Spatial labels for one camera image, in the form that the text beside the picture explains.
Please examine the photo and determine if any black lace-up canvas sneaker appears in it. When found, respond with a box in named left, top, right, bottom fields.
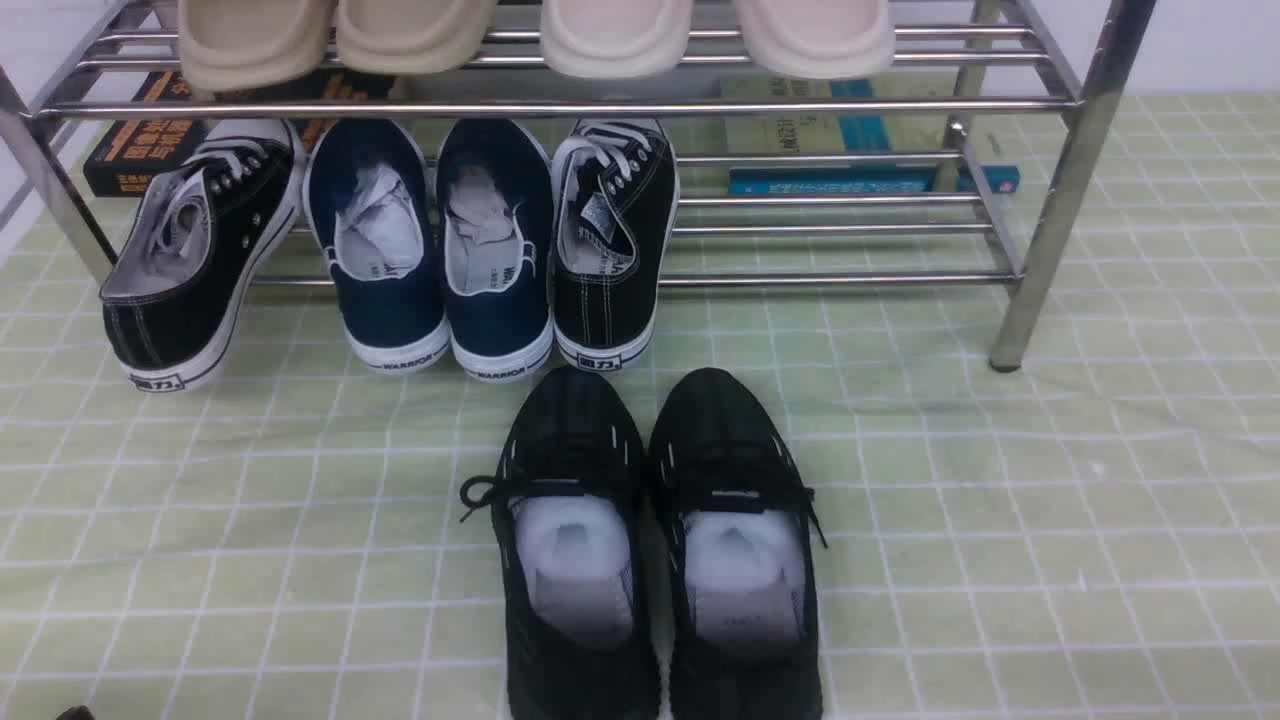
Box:
left=99, top=119, right=306, bottom=395
left=550, top=119, right=681, bottom=372

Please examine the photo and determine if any navy slip-on shoe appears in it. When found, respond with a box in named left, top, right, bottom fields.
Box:
left=435, top=119, right=554, bottom=383
left=302, top=118, right=451, bottom=375

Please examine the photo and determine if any cream slipper far right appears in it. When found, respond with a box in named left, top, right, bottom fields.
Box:
left=733, top=1, right=895, bottom=79

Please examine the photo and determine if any blue green book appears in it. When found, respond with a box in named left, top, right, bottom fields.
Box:
left=718, top=76, right=1021, bottom=196

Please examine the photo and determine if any beige slipper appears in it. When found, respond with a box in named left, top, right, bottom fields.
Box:
left=334, top=1, right=498, bottom=76
left=178, top=1, right=335, bottom=92

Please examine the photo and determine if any black lace-up canvas sneaker left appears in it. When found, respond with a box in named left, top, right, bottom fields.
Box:
left=99, top=119, right=306, bottom=395

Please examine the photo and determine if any stainless steel shoe rack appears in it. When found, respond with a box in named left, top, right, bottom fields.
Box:
left=3, top=1, right=1157, bottom=372

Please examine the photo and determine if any cream slipper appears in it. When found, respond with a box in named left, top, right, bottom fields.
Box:
left=733, top=1, right=895, bottom=79
left=540, top=1, right=694, bottom=79

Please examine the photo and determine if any black mesh sneaker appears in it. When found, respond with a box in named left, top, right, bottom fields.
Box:
left=648, top=366, right=824, bottom=719
left=460, top=366, right=660, bottom=719

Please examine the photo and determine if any black lace-up canvas sneaker right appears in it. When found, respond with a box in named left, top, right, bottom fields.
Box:
left=550, top=119, right=681, bottom=372

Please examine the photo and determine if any beige slipper far left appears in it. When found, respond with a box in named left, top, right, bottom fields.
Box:
left=178, top=1, right=335, bottom=92

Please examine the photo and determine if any black mesh sneaker left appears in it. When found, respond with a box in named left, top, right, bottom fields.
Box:
left=460, top=366, right=660, bottom=719

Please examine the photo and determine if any black mesh sneaker right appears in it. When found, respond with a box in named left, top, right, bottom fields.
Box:
left=648, top=366, right=824, bottom=719

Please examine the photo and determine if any black orange book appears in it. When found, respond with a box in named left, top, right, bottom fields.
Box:
left=82, top=69, right=396, bottom=199

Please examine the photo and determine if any green checkered tablecloth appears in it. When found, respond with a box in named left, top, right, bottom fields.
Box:
left=1, top=95, right=1277, bottom=719

